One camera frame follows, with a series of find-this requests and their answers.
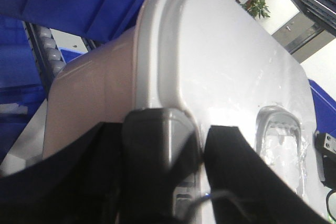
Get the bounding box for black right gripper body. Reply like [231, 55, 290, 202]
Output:
[314, 131, 335, 187]

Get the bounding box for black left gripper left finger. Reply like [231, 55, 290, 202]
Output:
[1, 123, 122, 223]

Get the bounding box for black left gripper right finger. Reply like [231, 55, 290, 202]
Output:
[204, 125, 326, 223]

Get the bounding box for white lidded plastic bin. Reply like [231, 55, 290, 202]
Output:
[43, 0, 325, 223]

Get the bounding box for blue tote at right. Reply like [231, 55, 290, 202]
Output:
[309, 79, 335, 137]

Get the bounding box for grey metal cabinet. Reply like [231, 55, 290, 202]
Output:
[272, 13, 335, 63]

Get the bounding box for grey roller conveyor track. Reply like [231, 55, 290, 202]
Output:
[23, 22, 66, 95]

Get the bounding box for green potted plant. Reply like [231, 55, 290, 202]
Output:
[241, 0, 270, 19]

